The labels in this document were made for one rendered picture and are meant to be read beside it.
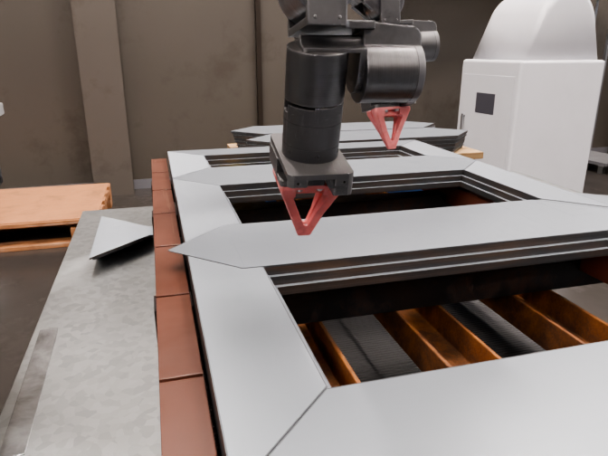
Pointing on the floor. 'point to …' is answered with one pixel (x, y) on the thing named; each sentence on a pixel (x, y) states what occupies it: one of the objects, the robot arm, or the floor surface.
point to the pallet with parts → (48, 211)
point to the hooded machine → (534, 90)
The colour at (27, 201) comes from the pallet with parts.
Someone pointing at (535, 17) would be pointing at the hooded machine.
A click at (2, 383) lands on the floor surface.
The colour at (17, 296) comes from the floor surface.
